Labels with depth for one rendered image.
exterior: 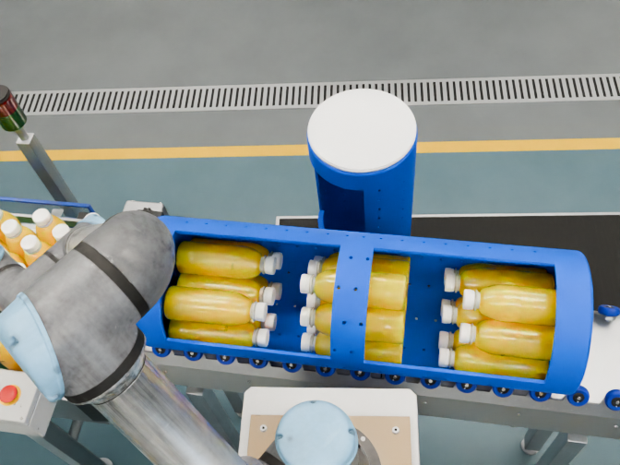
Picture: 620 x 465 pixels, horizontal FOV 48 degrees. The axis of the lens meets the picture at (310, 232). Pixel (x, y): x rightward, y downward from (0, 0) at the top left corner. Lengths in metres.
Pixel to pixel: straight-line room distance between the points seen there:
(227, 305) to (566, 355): 0.65
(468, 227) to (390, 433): 1.51
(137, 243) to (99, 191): 2.37
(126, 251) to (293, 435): 0.39
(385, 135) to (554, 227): 1.13
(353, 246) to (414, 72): 2.12
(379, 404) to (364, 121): 0.79
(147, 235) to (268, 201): 2.13
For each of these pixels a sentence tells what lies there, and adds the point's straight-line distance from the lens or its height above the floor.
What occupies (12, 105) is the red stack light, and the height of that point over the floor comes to 1.23.
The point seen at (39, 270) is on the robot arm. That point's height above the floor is 1.43.
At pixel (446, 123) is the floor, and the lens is 3.19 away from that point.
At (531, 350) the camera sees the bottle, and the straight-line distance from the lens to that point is 1.39.
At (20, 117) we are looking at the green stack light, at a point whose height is 1.18.
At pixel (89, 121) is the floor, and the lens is 3.48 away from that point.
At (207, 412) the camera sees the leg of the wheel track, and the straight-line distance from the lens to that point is 2.06.
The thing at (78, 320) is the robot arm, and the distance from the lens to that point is 0.80.
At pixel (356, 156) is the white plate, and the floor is 1.04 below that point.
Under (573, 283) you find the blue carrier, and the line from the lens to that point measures 1.35.
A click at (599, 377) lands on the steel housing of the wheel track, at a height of 0.93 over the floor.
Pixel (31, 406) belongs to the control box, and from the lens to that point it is 1.51.
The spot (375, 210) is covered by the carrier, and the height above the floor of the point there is 0.86.
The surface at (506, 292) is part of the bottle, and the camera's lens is 1.36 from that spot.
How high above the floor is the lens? 2.38
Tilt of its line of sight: 57 degrees down
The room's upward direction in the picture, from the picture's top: 9 degrees counter-clockwise
